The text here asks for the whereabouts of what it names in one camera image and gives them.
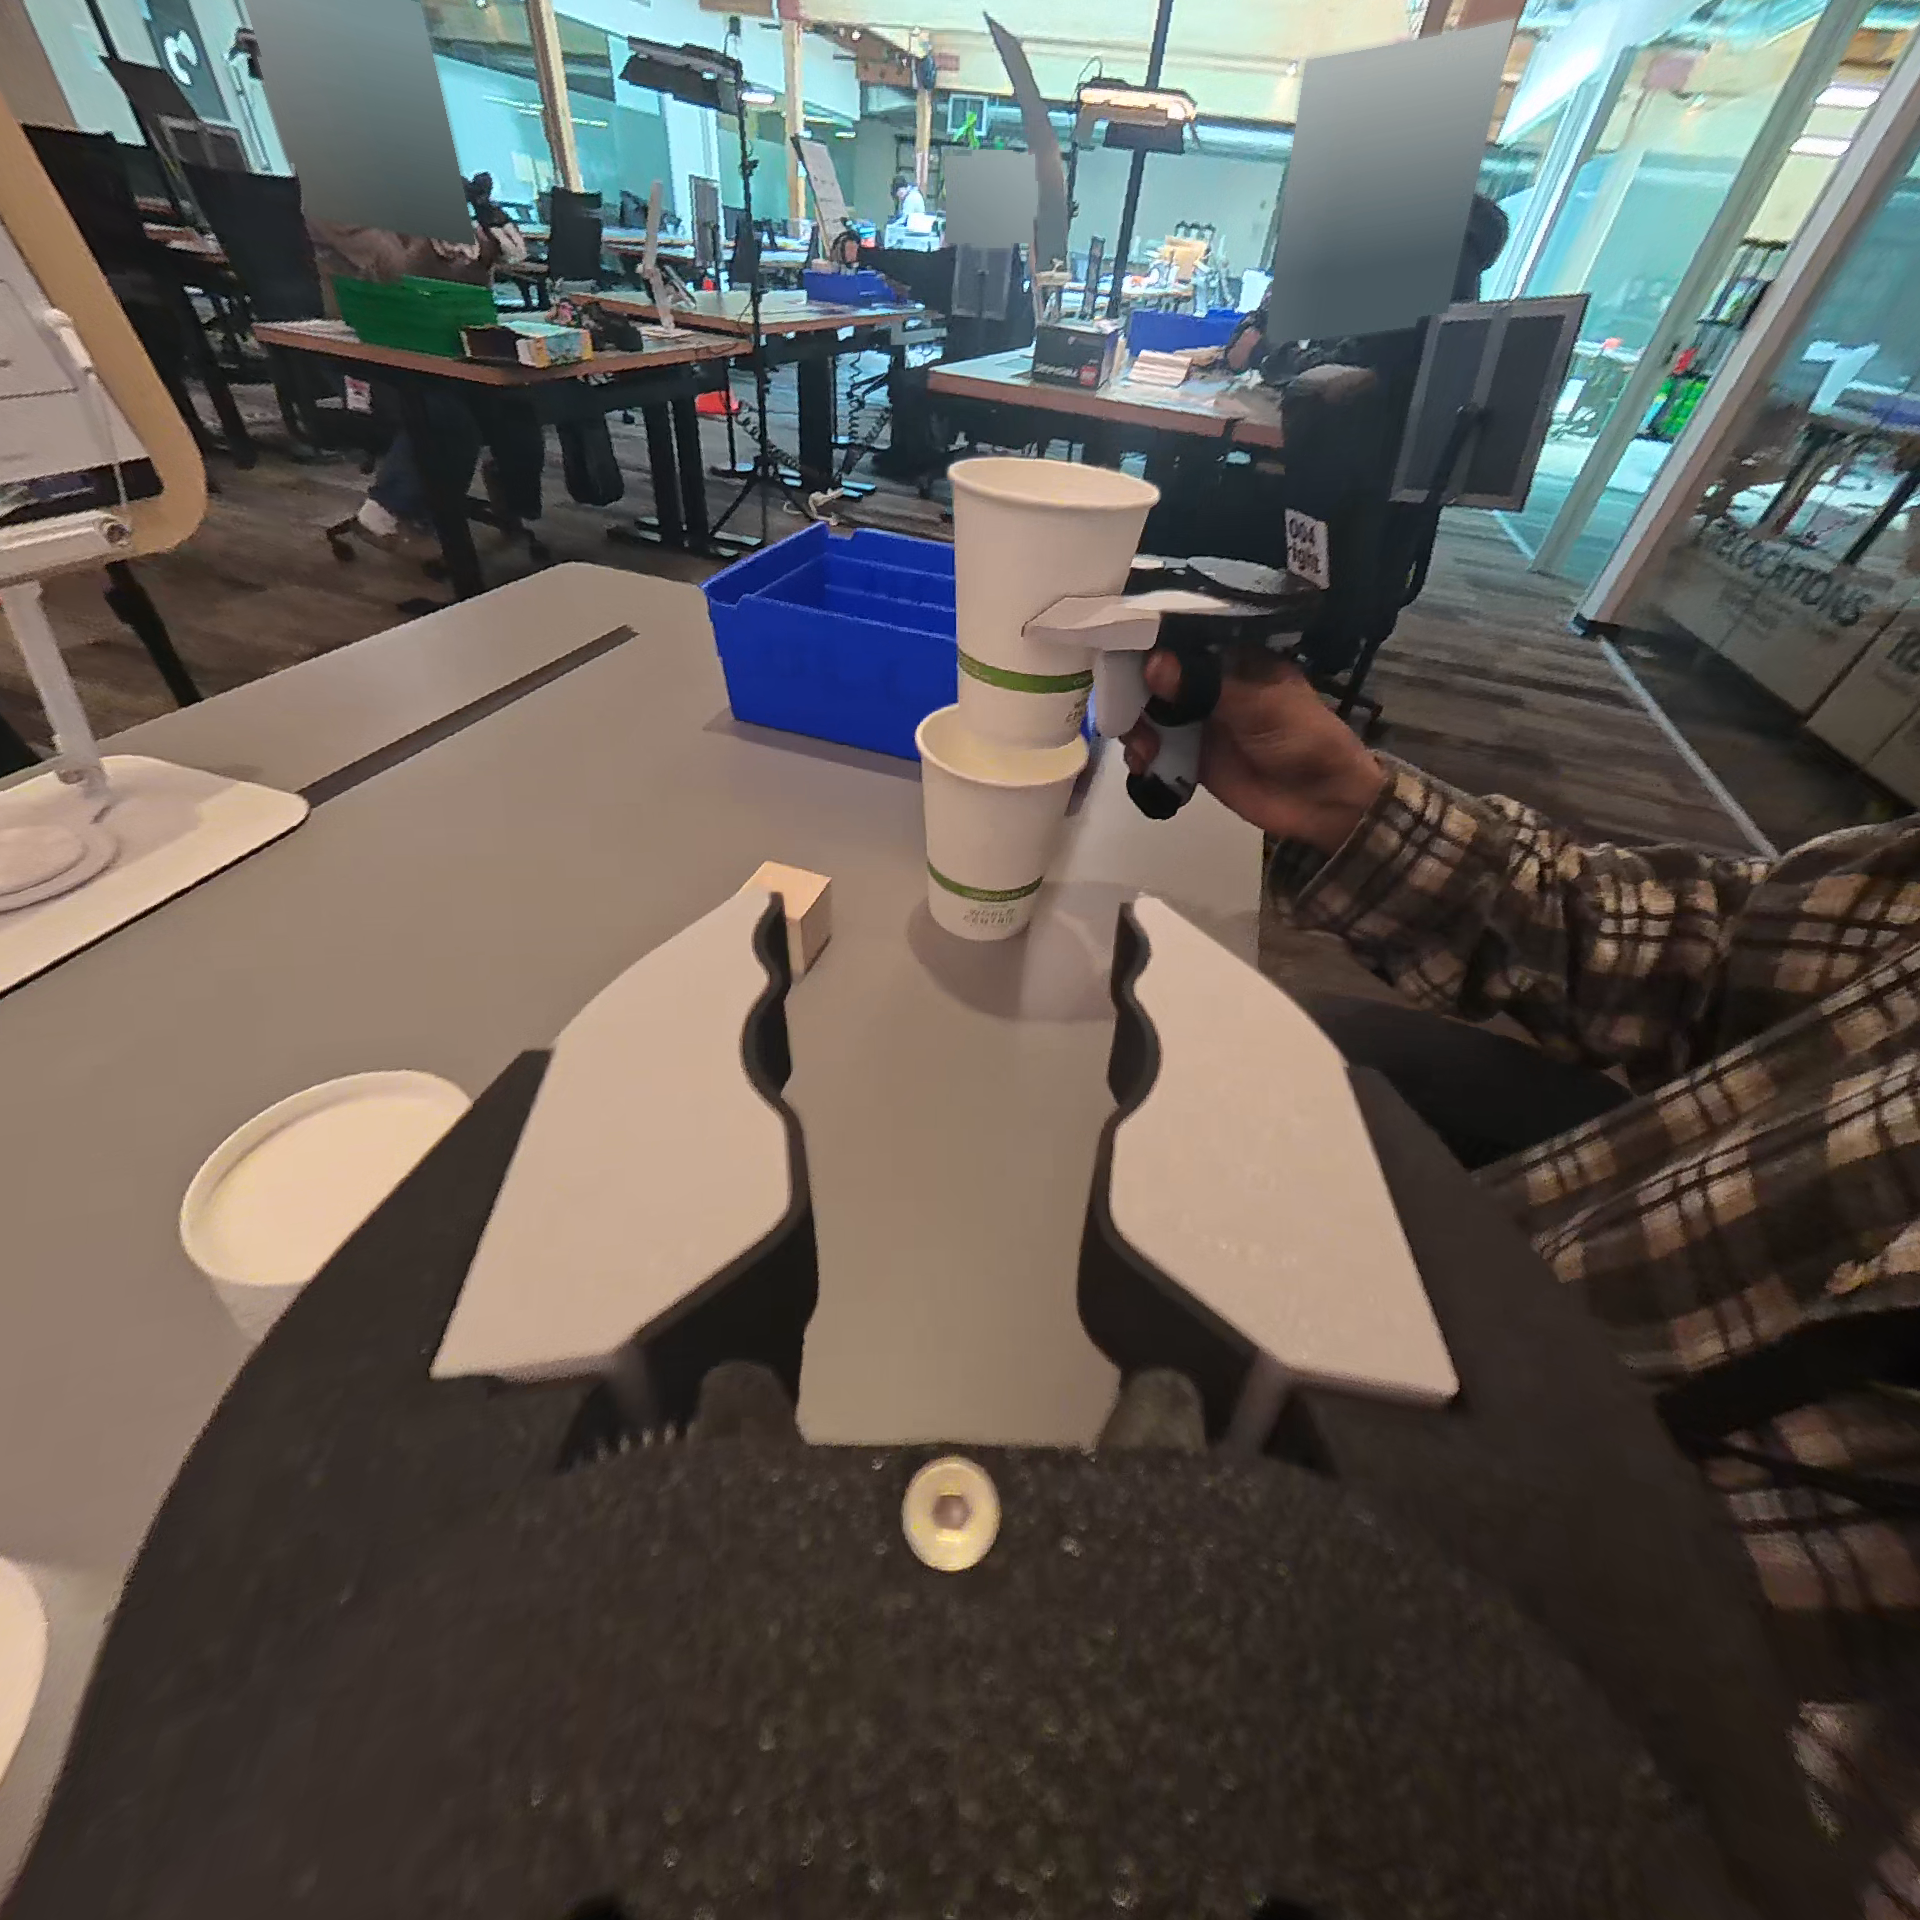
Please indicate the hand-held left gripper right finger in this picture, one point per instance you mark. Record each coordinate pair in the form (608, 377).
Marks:
(1274, 1199)

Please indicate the blue plastic bin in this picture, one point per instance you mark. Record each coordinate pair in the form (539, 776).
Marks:
(822, 661)
(844, 284)

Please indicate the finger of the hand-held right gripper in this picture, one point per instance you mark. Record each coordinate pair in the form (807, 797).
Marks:
(1100, 616)

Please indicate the white board stand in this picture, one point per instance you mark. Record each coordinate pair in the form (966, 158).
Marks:
(181, 841)

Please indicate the black light stand with softbox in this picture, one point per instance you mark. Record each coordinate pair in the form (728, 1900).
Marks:
(682, 67)

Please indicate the white paper cup green band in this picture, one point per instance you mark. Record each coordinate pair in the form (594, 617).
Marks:
(1041, 568)
(15, 1667)
(301, 1186)

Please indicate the stack of green bins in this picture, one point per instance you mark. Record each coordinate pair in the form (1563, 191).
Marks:
(413, 315)

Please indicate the wooden cube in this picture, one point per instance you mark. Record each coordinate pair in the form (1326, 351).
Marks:
(809, 920)

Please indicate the black printed box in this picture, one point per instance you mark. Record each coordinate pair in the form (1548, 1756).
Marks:
(1078, 352)

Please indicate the person's right hand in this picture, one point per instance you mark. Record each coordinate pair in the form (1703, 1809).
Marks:
(1284, 736)

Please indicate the small printed box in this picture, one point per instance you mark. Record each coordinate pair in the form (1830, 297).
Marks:
(523, 345)

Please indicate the grey panel on stand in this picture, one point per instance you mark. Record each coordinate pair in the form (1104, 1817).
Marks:
(1482, 407)

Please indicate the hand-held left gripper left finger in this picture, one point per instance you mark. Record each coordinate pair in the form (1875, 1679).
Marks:
(632, 1186)

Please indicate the wooden desk with black legs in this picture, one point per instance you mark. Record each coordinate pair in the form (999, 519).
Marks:
(1168, 396)
(782, 315)
(661, 346)

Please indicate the stack of white paper cups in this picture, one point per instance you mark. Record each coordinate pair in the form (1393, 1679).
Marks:
(991, 822)

